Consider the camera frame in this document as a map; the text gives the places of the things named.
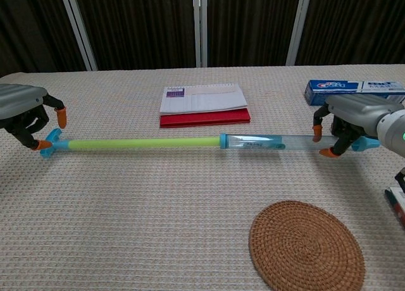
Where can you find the beige woven tablecloth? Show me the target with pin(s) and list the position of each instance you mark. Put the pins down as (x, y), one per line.
(126, 224)

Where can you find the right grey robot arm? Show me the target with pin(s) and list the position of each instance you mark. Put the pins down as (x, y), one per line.
(394, 129)

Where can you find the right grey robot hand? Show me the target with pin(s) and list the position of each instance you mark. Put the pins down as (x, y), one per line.
(360, 109)

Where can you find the white red desk calendar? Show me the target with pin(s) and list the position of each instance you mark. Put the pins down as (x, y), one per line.
(202, 102)

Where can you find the dark screen panel white frame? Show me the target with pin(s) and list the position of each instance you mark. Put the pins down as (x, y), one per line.
(28, 28)
(139, 25)
(250, 25)
(357, 25)

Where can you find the blue toothpaste box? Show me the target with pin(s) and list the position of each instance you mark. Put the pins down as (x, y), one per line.
(322, 88)

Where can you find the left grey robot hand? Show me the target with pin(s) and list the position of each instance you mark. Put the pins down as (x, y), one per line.
(22, 98)

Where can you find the clear plastic tube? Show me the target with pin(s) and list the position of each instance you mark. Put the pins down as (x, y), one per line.
(297, 143)

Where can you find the card box with picture grid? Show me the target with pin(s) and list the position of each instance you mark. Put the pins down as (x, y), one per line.
(398, 205)

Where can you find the round woven rattan coaster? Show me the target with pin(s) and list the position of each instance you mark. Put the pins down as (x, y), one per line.
(303, 246)

